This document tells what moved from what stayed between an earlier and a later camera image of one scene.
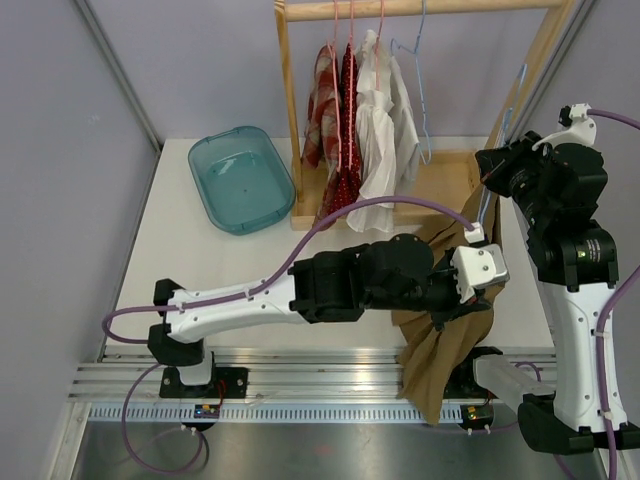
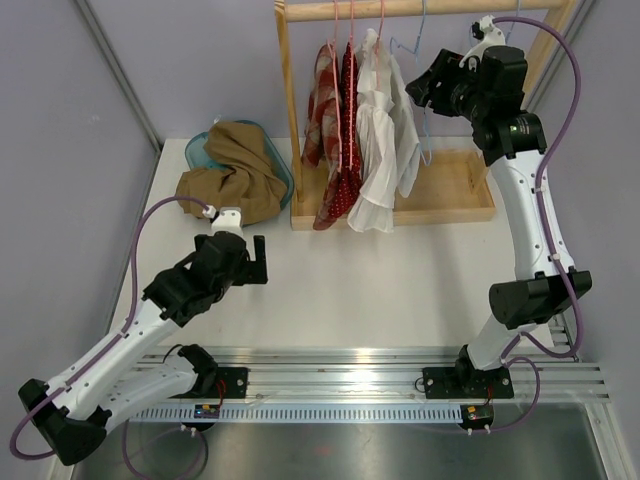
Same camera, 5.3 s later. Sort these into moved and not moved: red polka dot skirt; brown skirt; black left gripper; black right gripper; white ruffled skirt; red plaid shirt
Moved: black right gripper; black left gripper; brown skirt
Not moved: white ruffled skirt; red polka dot skirt; red plaid shirt
